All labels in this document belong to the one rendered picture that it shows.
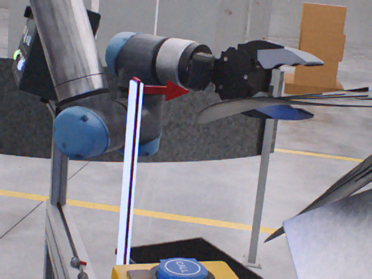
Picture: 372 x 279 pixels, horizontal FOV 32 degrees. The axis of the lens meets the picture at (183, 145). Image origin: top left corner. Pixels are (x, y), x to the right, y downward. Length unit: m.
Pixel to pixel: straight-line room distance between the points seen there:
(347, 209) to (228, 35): 4.37
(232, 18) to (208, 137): 2.40
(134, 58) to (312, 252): 0.40
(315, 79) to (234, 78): 8.10
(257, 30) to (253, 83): 10.05
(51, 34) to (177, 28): 6.03
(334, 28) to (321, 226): 8.15
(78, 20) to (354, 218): 0.46
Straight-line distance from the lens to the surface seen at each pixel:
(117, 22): 7.09
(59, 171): 1.29
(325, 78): 9.02
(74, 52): 0.94
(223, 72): 0.93
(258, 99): 0.68
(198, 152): 2.87
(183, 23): 6.95
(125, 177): 0.75
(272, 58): 0.90
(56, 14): 0.95
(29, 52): 1.28
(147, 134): 1.03
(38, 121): 2.72
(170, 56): 0.98
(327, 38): 8.96
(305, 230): 0.86
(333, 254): 0.84
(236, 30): 5.17
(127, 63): 1.03
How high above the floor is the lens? 1.30
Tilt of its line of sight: 14 degrees down
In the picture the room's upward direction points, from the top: 6 degrees clockwise
